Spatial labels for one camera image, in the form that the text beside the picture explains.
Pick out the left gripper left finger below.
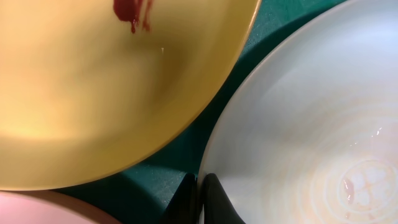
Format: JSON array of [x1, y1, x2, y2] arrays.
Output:
[[159, 174, 197, 224]]

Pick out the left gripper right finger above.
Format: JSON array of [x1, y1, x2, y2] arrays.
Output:
[[202, 173, 244, 224]]

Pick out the light blue round plate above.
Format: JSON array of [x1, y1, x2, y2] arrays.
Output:
[[198, 0, 397, 223]]

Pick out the teal plastic serving tray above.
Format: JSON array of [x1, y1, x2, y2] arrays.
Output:
[[61, 0, 338, 223]]

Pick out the yellow-green round plate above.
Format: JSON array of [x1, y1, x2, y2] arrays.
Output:
[[1, 0, 261, 190]]

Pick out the white pink round plate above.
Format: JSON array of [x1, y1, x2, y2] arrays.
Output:
[[1, 190, 120, 224]]

